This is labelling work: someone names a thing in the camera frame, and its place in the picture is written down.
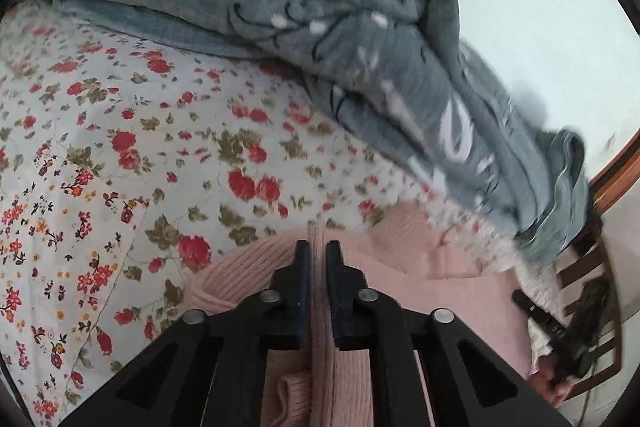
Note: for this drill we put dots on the wooden chair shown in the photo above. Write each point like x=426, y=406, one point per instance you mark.
x=575, y=268

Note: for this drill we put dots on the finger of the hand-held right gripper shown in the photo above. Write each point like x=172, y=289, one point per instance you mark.
x=540, y=317

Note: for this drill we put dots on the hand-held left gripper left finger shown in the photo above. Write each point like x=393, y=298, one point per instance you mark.
x=297, y=302

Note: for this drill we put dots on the floral bed sheet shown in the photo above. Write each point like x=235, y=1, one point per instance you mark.
x=125, y=157

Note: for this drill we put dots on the pink knitted sweater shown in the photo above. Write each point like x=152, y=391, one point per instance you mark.
x=425, y=257

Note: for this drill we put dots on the wooden door frame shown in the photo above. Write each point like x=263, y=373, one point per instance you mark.
x=620, y=177

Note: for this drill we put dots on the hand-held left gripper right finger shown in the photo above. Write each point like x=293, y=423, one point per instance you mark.
x=334, y=302

